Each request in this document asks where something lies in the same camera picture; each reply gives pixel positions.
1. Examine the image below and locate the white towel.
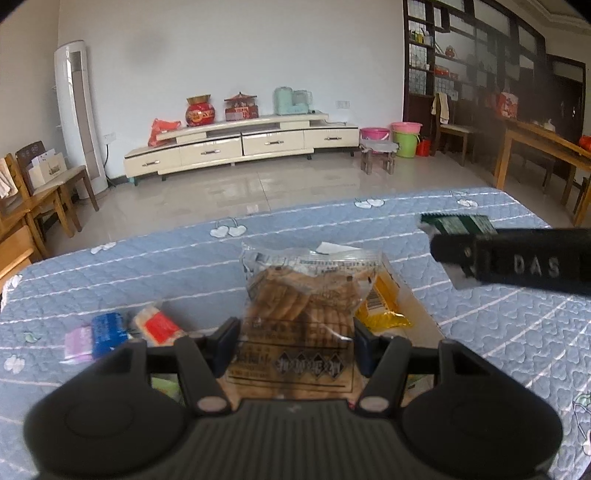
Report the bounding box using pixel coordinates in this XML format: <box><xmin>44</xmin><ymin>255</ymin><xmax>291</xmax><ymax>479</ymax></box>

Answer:
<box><xmin>0</xmin><ymin>161</ymin><xmax>15</xmax><ymax>200</ymax></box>

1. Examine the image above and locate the large yellow snack packet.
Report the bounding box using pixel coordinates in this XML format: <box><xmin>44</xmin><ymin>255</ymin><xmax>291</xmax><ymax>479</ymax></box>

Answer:
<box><xmin>355</xmin><ymin>271</ymin><xmax>413</xmax><ymax>332</ymax></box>

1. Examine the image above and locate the red printed box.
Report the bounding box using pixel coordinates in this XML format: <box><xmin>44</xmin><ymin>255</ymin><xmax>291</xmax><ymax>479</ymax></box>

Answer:
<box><xmin>496</xmin><ymin>91</ymin><xmax>519</xmax><ymax>120</ymax></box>

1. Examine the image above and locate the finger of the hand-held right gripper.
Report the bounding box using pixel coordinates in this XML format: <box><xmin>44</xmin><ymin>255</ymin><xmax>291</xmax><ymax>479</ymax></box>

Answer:
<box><xmin>429</xmin><ymin>233</ymin><xmax>477</xmax><ymax>278</ymax></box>

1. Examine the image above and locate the yellow towel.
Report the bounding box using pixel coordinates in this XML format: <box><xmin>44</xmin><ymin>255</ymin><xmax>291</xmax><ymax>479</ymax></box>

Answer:
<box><xmin>431</xmin><ymin>92</ymin><xmax>450</xmax><ymax>125</ymax></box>

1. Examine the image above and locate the red and white snack packet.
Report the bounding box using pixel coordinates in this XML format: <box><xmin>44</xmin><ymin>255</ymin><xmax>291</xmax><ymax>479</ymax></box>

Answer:
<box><xmin>131</xmin><ymin>304</ymin><xmax>184</xmax><ymax>348</ymax></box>

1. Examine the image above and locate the green bucket with pink basin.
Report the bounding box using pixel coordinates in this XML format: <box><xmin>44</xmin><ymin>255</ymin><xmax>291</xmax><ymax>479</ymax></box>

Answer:
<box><xmin>391</xmin><ymin>121</ymin><xmax>421</xmax><ymax>159</ymax></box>

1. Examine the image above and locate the green and white snack packet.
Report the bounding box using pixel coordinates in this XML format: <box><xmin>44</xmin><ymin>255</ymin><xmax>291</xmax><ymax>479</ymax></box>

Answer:
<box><xmin>417</xmin><ymin>213</ymin><xmax>498</xmax><ymax>291</ymax></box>

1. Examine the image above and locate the red drum with gold rim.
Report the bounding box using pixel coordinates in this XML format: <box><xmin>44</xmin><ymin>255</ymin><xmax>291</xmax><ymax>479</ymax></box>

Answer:
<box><xmin>185</xmin><ymin>94</ymin><xmax>217</xmax><ymax>127</ymax></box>

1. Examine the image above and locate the dark chair with yellow towel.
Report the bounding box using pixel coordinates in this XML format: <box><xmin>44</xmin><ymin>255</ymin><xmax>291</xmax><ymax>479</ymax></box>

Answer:
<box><xmin>431</xmin><ymin>92</ymin><xmax>476</xmax><ymax>167</ymax></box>

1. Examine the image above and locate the small wooden stool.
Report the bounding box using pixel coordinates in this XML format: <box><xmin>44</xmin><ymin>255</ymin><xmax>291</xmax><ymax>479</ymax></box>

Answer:
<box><xmin>359</xmin><ymin>140</ymin><xmax>399</xmax><ymax>175</ymax></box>

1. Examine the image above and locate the purple snack packet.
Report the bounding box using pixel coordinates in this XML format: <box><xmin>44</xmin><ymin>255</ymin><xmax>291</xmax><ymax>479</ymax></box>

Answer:
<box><xmin>64</xmin><ymin>325</ymin><xmax>96</xmax><ymax>361</ymax></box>

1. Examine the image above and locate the light wooden table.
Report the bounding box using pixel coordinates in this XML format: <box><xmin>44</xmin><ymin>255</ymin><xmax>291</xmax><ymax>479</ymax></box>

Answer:
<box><xmin>493</xmin><ymin>119</ymin><xmax>591</xmax><ymax>228</ymax></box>

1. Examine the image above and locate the red plastic bag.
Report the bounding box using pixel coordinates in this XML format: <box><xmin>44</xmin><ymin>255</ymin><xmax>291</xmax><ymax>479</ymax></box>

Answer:
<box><xmin>147</xmin><ymin>118</ymin><xmax>182</xmax><ymax>148</ymax></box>

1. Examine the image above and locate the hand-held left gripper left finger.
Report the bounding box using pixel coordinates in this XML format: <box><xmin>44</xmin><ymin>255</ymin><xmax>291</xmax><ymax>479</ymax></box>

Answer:
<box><xmin>91</xmin><ymin>317</ymin><xmax>241</xmax><ymax>416</ymax></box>

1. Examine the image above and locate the dark wooden shelf unit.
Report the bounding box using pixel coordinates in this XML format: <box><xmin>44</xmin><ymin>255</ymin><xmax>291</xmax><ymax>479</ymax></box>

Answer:
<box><xmin>402</xmin><ymin>0</ymin><xmax>588</xmax><ymax>139</ymax></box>

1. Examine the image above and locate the blue quilted blanket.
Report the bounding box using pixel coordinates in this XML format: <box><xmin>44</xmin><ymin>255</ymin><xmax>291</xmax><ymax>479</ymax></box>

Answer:
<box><xmin>0</xmin><ymin>186</ymin><xmax>591</xmax><ymax>446</ymax></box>

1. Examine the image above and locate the cream tv cabinet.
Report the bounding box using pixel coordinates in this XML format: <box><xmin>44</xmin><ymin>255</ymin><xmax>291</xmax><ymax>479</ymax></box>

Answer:
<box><xmin>123</xmin><ymin>112</ymin><xmax>360</xmax><ymax>186</ymax></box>

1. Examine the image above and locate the white standing air conditioner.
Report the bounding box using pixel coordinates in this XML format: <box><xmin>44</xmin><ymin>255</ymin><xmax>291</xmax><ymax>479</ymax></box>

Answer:
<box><xmin>54</xmin><ymin>40</ymin><xmax>110</xmax><ymax>200</ymax></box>

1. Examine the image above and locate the blue snack packet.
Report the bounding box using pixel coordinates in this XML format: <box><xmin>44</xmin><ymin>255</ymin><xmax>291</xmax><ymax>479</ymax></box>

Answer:
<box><xmin>90</xmin><ymin>311</ymin><xmax>130</xmax><ymax>359</ymax></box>

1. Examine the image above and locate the clear round biscuit packet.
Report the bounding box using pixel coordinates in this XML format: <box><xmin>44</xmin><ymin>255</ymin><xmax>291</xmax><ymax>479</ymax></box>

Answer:
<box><xmin>225</xmin><ymin>242</ymin><xmax>385</xmax><ymax>401</ymax></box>

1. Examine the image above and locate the mint green kettle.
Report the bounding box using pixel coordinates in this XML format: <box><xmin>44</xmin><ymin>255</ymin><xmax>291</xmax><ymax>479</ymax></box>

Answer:
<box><xmin>274</xmin><ymin>86</ymin><xmax>297</xmax><ymax>116</ymax></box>

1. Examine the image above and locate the dark wooden chair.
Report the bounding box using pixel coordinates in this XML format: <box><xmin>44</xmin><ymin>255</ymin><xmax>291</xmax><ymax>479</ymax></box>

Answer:
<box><xmin>15</xmin><ymin>140</ymin><xmax>100</xmax><ymax>213</ymax></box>

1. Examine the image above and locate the light wooden chair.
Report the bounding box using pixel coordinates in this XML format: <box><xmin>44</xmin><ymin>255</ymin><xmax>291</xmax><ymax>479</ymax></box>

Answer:
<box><xmin>0</xmin><ymin>216</ymin><xmax>49</xmax><ymax>278</ymax></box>
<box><xmin>0</xmin><ymin>154</ymin><xmax>83</xmax><ymax>239</ymax></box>

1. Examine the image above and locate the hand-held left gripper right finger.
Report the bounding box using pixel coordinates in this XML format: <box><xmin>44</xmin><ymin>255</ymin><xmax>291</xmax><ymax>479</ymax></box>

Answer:
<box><xmin>353</xmin><ymin>320</ymin><xmax>500</xmax><ymax>415</ymax></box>

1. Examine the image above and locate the red pavilion ornament box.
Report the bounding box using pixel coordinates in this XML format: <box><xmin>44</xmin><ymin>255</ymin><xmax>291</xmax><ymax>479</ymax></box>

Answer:
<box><xmin>224</xmin><ymin>92</ymin><xmax>260</xmax><ymax>122</ymax></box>

